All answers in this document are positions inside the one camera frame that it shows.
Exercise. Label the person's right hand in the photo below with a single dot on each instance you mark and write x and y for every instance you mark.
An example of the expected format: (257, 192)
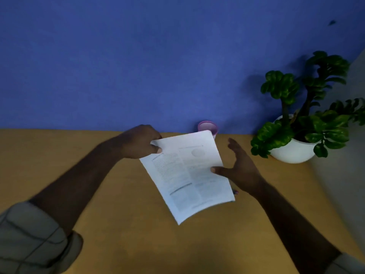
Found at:
(242, 168)

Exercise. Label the person's left hand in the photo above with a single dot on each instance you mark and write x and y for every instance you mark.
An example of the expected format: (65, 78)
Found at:
(137, 141)

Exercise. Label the person's right thumb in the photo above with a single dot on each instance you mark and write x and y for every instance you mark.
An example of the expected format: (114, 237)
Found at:
(221, 170)

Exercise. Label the person's left thumb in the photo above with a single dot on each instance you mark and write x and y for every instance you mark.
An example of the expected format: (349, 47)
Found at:
(156, 148)

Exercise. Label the white printed paper sheet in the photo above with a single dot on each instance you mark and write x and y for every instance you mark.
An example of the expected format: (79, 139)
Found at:
(186, 174)

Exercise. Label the person's right forearm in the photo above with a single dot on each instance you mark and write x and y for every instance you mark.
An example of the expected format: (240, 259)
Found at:
(293, 225)

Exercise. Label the person's left forearm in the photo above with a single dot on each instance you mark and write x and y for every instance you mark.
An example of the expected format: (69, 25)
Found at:
(77, 182)

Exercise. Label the pink plastic cup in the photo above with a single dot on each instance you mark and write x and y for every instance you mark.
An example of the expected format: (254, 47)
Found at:
(208, 127)

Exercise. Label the white round plant pot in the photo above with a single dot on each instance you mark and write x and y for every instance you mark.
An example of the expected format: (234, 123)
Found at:
(293, 152)

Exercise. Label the green leafy plant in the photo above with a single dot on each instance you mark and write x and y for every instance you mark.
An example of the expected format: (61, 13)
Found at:
(308, 111)

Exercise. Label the grey checked left sleeve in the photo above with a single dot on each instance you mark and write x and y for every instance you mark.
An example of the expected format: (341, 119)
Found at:
(31, 239)

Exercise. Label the grey checked sleeve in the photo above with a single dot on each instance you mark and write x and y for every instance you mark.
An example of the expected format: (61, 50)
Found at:
(31, 239)
(346, 265)

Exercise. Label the grey checked right sleeve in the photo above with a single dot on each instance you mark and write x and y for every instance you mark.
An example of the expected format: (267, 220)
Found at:
(346, 265)

